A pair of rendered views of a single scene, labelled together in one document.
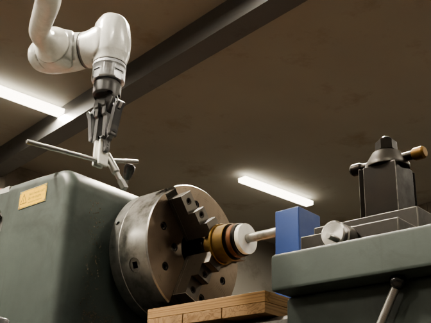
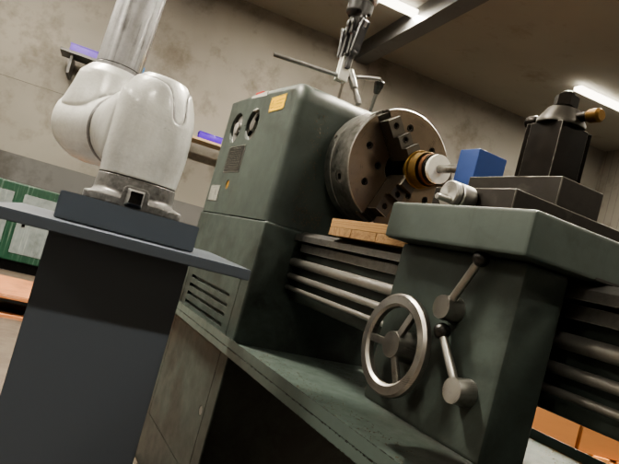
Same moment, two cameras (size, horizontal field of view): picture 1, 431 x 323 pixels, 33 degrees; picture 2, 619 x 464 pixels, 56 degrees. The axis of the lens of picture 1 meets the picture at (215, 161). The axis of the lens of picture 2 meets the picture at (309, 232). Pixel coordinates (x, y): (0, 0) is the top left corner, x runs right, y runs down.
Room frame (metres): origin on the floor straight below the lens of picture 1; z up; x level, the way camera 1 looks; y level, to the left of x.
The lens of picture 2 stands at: (0.18, -0.32, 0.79)
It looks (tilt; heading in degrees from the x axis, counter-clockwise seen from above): 3 degrees up; 21
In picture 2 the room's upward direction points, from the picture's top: 15 degrees clockwise
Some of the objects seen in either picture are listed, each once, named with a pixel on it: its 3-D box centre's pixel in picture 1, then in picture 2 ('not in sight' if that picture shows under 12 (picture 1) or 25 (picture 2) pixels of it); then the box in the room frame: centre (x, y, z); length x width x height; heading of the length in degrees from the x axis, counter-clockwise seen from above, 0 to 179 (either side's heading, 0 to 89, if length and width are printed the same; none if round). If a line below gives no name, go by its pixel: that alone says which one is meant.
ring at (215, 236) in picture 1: (227, 243); (424, 169); (1.57, -0.03, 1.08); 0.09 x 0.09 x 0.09; 48
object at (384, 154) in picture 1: (387, 161); (562, 119); (1.21, -0.31, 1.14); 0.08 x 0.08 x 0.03
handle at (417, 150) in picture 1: (413, 154); (589, 116); (1.18, -0.35, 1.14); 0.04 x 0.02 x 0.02; 48
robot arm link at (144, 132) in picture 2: not in sight; (149, 129); (1.15, 0.44, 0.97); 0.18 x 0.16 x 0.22; 73
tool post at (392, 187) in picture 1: (388, 196); (552, 156); (1.22, -0.31, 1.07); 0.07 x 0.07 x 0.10; 48
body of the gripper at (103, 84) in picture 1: (106, 99); (357, 17); (1.71, 0.29, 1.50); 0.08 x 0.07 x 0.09; 48
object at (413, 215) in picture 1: (378, 238); (529, 198); (1.23, -0.29, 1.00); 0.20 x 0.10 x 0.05; 48
